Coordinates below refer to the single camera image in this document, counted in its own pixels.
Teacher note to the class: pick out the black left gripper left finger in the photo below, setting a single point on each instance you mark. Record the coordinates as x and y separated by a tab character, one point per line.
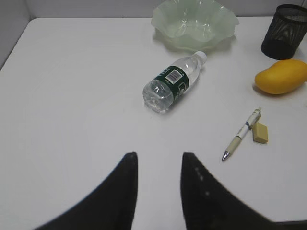
111	206

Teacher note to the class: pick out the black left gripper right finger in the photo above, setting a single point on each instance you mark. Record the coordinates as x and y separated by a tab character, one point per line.
208	205

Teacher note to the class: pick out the beige grip white pen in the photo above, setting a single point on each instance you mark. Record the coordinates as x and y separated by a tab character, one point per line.
247	126

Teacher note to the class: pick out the clear plastic water bottle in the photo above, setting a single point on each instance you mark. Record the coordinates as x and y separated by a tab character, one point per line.
160	93

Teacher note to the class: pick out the yellow mango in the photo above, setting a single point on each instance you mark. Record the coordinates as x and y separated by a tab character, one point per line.
282	77

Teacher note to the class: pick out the yellow eraser beside beige pen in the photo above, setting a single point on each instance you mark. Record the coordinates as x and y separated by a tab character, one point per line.
260	133

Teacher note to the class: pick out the pale green wavy plate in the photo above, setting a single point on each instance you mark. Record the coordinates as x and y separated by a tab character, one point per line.
194	24

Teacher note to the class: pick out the black mesh pen holder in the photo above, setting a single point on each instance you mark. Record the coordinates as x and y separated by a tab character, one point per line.
286	31

